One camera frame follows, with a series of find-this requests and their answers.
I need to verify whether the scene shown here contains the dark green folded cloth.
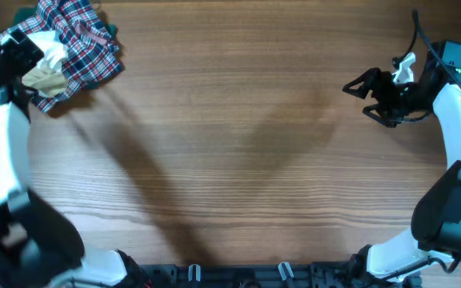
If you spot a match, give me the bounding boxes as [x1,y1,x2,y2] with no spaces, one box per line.
[12,7,118,90]

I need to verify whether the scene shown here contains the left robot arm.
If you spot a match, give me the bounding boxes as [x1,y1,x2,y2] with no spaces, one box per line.
[0,30,152,287]

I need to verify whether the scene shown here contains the plaid flannel shirt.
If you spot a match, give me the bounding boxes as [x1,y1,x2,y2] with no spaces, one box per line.
[0,0,123,113]

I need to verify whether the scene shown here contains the white baby shirt tan sleeves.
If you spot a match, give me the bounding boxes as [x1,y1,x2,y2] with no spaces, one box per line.
[22,31,68,98]

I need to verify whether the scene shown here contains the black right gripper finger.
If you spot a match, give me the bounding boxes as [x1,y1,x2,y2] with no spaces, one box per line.
[362,104,399,128]
[342,67,382,99]

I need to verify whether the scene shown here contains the light blue folded garment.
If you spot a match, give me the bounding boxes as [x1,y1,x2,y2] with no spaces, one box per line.
[54,31,63,44]

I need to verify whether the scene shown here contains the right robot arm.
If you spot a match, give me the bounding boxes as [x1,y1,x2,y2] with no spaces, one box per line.
[323,40,461,287]

